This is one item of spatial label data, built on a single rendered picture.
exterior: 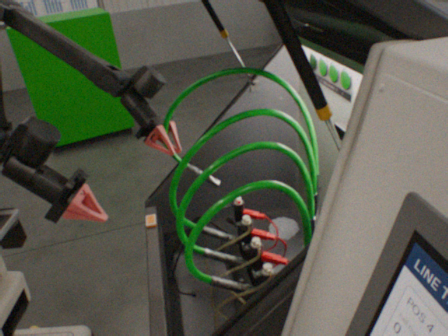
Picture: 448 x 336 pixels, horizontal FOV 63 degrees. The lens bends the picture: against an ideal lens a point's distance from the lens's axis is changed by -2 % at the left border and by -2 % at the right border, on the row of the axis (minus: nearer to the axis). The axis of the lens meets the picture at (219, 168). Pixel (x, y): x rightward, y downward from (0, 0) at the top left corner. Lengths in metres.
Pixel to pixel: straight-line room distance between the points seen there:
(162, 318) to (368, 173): 0.62
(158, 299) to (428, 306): 0.69
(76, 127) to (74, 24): 1.04
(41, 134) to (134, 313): 1.65
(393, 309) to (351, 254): 0.09
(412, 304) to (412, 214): 0.08
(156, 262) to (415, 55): 0.83
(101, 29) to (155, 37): 3.36
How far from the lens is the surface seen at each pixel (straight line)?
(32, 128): 0.70
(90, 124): 4.23
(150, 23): 7.28
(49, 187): 0.74
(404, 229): 0.39
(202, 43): 7.50
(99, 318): 2.29
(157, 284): 0.99
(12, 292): 1.41
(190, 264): 0.68
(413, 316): 0.40
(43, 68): 4.06
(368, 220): 0.44
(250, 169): 1.25
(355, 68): 0.81
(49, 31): 1.12
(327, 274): 0.52
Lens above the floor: 1.65
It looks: 30 degrees down
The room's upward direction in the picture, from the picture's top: 7 degrees counter-clockwise
